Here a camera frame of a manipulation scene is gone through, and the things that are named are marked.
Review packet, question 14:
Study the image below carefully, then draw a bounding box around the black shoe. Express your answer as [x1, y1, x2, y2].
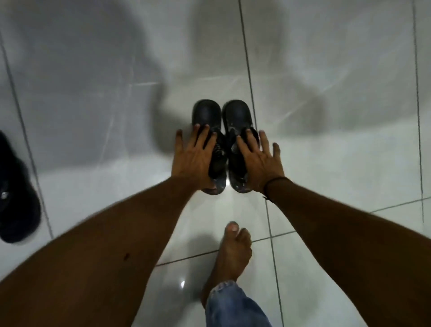
[0, 130, 42, 244]

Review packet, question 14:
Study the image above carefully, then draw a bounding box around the person's bare foot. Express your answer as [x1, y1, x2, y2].
[201, 221, 253, 309]

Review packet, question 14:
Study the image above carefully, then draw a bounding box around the black cord wristband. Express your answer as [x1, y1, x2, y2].
[262, 177, 292, 201]

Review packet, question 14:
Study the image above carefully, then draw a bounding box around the person's left hand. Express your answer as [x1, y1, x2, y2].
[171, 124, 219, 191]

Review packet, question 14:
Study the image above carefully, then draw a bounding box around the person's left forearm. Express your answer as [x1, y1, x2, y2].
[0, 177, 200, 327]

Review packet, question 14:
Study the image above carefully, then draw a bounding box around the person's right hand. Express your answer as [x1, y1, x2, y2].
[235, 129, 286, 193]

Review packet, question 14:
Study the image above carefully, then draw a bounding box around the blue jeans leg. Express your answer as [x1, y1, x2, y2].
[205, 280, 273, 327]

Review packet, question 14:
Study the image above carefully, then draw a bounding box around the person's right forearm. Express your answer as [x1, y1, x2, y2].
[265, 179, 431, 327]

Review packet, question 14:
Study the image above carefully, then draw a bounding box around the black rubber sandal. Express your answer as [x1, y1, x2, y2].
[222, 99, 261, 194]
[191, 99, 227, 196]

